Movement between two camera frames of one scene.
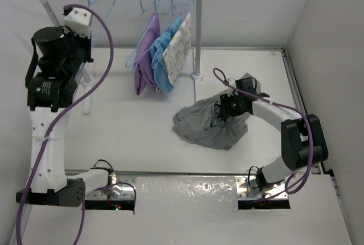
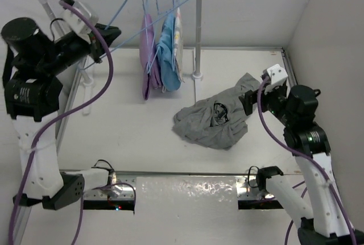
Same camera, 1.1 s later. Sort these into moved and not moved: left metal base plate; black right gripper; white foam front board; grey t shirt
Moved: black right gripper
Not moved: grey t shirt; white foam front board; left metal base plate
